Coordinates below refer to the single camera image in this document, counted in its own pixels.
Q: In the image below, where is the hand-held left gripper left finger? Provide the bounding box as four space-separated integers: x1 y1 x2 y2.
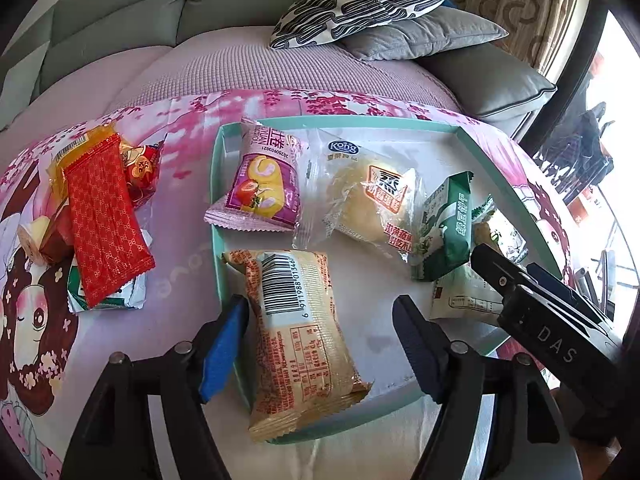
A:
60 294 251 480

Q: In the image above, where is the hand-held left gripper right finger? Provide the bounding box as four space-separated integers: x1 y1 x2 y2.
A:
391 295 568 480

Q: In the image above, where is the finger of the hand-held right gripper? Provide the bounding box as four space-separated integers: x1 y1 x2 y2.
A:
470 243 531 306
522 262 615 332

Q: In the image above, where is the clear green-edged cookie packet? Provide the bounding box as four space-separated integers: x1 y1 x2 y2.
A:
470 195 530 266

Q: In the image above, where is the cream white snack packet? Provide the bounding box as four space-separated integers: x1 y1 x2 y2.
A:
429 260 506 322

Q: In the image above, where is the teal shallow cardboard box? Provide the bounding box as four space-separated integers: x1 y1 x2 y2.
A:
209 115 563 446

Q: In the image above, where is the green white snack packet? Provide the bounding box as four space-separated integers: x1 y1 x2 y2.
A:
411 171 475 281
66 230 153 315

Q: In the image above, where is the beige bread packet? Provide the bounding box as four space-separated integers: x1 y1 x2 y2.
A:
221 250 373 443

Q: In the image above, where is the clear steamed cake packet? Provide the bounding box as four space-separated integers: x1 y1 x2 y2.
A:
292 127 431 263

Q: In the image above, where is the purple swiss roll packet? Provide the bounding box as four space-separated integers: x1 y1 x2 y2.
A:
204 119 310 233

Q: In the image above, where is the red patterned snack packet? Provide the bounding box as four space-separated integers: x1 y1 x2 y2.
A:
62 146 156 310

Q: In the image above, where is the red festive snack packet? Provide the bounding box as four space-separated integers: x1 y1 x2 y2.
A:
119 141 165 211

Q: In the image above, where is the small orange pastry packet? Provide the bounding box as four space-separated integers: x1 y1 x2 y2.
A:
39 205 76 266

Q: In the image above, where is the orange translucent snack packet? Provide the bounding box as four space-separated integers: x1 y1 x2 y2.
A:
48 127 123 201

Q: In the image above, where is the pink printed blanket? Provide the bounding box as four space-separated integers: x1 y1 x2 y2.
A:
0 87 576 480

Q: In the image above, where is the black chair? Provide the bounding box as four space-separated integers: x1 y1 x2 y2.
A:
532 102 616 196

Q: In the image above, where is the grey pillow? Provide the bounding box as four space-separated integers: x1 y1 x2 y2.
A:
342 7 510 61

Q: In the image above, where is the patterned beige curtain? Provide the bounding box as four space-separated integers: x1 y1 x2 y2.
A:
450 0 583 78

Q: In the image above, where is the pink waffle sofa cover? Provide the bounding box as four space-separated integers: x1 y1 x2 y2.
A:
107 25 458 111

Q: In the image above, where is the black white patterned pillow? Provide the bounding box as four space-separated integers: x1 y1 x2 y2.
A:
269 0 467 51

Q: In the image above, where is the grey sofa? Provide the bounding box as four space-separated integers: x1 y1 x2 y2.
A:
0 0 558 133

